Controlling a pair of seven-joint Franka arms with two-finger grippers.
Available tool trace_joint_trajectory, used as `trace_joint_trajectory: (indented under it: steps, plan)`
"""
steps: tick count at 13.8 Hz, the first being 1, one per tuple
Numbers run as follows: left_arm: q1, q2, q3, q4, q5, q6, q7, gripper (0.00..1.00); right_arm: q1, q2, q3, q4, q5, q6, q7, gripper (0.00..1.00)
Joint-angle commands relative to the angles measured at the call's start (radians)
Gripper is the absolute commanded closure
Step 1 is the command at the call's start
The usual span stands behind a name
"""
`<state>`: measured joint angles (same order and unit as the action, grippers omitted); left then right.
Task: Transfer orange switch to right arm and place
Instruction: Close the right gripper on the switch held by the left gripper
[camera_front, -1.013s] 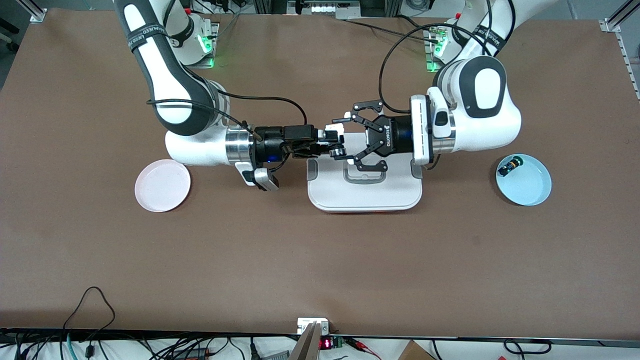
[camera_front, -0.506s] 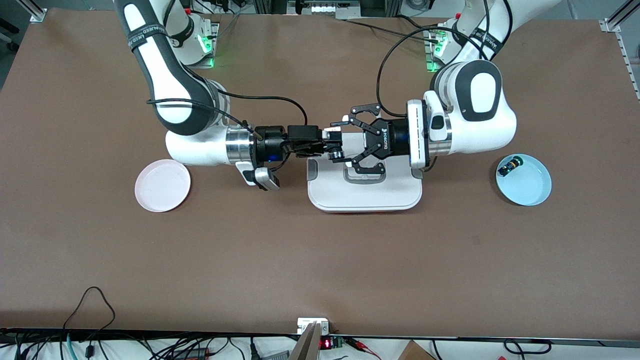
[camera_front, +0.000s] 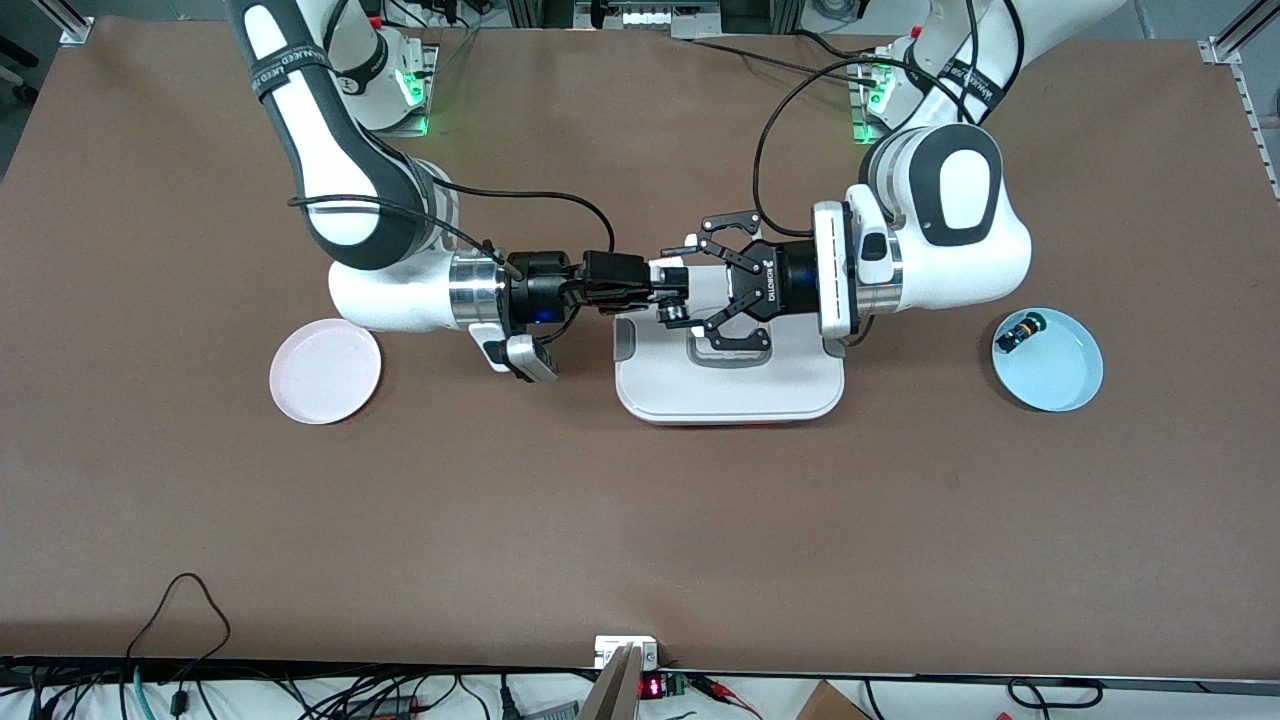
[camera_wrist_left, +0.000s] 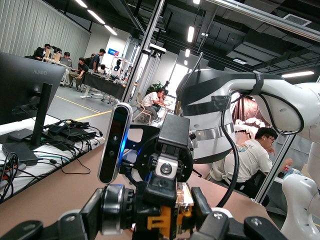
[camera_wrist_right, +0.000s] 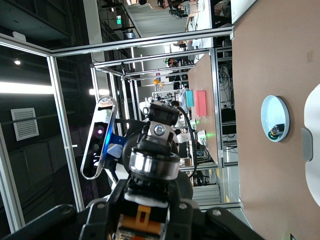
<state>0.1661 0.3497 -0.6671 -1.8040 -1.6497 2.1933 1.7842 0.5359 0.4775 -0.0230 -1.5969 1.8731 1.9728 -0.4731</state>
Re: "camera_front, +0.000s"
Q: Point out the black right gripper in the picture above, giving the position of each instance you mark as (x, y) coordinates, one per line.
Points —
(541, 284)

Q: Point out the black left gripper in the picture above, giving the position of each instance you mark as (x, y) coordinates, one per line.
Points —
(792, 279)

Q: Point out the orange push-button switch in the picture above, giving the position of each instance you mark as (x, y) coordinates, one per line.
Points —
(672, 305)

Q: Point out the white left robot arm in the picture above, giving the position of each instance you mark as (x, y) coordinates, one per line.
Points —
(960, 190)

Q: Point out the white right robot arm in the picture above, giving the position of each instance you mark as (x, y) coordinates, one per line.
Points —
(300, 120)

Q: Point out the white lidded container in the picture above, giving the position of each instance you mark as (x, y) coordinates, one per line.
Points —
(728, 385)

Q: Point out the pink round plate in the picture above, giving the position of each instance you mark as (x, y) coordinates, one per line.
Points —
(325, 370)

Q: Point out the light blue round plate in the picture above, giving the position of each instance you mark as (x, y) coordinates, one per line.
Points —
(1050, 365)

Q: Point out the red digit display module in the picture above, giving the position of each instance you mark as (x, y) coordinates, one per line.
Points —
(651, 688)

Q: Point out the small green circuit board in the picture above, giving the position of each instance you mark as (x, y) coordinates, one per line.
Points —
(676, 686)

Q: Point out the grey angled metal bar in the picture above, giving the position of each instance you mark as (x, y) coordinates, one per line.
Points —
(612, 695)

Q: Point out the brown cardboard box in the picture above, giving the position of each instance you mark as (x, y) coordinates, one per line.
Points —
(830, 705)

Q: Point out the aluminium corner profile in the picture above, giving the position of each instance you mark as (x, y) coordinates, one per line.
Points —
(72, 25)
(1235, 35)

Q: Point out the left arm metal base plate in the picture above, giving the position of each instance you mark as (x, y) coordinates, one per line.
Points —
(860, 110)

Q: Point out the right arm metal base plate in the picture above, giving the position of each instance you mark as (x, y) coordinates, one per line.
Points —
(428, 100)

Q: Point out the aluminium frame with device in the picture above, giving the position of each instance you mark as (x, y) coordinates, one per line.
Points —
(650, 15)

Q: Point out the green push-button switch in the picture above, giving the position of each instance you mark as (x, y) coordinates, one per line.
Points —
(1020, 332)

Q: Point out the small white metal bracket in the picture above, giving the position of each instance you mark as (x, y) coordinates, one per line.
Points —
(615, 650)

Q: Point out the perforated metal edge rail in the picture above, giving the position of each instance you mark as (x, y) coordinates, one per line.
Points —
(1258, 130)

